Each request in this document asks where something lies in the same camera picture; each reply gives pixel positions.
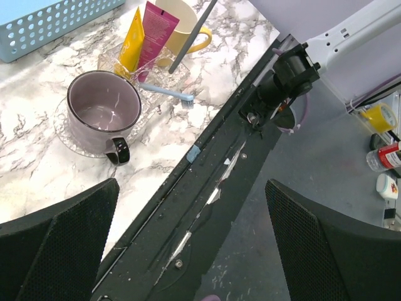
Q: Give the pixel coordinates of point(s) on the light blue perforated basket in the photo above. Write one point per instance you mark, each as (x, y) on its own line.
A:
(29, 25)

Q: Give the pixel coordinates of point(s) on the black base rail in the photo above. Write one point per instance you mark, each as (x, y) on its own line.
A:
(175, 239)

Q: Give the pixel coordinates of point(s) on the yellow tape roll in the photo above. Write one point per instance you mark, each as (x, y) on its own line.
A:
(381, 117)

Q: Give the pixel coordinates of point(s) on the yellow mug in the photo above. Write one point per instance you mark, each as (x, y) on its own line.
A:
(187, 21)

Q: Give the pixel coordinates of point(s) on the red labelled clear bottle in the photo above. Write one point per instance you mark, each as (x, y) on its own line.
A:
(384, 158)

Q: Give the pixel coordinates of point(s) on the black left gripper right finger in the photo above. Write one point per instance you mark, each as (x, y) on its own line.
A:
(327, 255)

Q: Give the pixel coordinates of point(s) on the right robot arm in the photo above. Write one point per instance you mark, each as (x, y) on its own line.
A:
(344, 40)

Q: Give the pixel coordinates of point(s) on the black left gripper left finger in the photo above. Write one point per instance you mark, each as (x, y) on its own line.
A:
(55, 253)

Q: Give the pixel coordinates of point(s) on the purple mug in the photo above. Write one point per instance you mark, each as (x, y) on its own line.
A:
(102, 108)

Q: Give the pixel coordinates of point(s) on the light blue toothbrush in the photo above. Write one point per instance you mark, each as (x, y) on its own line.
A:
(187, 100)

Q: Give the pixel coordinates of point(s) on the small white jar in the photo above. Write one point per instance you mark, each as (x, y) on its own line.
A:
(387, 187)

